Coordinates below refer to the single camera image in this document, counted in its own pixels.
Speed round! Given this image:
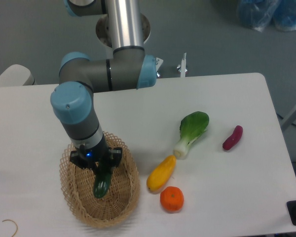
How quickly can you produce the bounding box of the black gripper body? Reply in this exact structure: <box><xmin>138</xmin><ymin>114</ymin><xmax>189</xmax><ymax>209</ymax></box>
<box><xmin>70</xmin><ymin>134</ymin><xmax>123</xmax><ymax>175</ymax></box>

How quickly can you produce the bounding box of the green cucumber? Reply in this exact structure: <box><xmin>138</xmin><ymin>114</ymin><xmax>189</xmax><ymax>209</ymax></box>
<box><xmin>93</xmin><ymin>162</ymin><xmax>112</xmax><ymax>198</ymax></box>

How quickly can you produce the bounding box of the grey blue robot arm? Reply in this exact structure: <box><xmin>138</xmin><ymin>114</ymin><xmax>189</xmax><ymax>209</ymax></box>
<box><xmin>50</xmin><ymin>0</ymin><xmax>157</xmax><ymax>174</ymax></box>

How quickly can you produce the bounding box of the woven wicker basket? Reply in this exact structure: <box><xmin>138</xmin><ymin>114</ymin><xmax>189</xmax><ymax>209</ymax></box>
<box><xmin>60</xmin><ymin>132</ymin><xmax>140</xmax><ymax>229</ymax></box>

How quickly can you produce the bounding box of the yellow mango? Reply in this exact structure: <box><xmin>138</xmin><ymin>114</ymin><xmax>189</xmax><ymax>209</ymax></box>
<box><xmin>146</xmin><ymin>155</ymin><xmax>177</xmax><ymax>192</ymax></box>

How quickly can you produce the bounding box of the orange tangerine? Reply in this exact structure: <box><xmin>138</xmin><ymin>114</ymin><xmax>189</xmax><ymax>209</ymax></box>
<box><xmin>160</xmin><ymin>186</ymin><xmax>185</xmax><ymax>212</ymax></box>

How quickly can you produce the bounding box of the green bok choy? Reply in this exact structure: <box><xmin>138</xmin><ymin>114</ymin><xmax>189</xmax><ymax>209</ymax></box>
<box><xmin>173</xmin><ymin>111</ymin><xmax>210</xmax><ymax>158</ymax></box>

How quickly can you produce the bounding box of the white chair armrest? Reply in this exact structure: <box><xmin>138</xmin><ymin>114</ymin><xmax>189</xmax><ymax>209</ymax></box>
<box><xmin>0</xmin><ymin>64</ymin><xmax>37</xmax><ymax>87</ymax></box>

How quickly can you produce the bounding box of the white table clamp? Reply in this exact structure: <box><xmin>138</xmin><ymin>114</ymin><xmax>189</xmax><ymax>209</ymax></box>
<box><xmin>176</xmin><ymin>52</ymin><xmax>188</xmax><ymax>78</ymax></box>

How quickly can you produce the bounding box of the purple sweet potato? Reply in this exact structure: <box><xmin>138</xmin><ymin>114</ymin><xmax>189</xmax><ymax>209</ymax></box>
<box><xmin>222</xmin><ymin>125</ymin><xmax>243</xmax><ymax>151</ymax></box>

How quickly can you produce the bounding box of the blue plastic bag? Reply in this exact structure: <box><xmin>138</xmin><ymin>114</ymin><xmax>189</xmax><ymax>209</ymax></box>
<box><xmin>237</xmin><ymin>0</ymin><xmax>296</xmax><ymax>32</ymax></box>

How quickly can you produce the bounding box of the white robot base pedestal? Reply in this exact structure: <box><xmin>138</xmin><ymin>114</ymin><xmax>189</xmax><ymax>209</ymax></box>
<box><xmin>95</xmin><ymin>13</ymin><xmax>164</xmax><ymax>79</ymax></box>

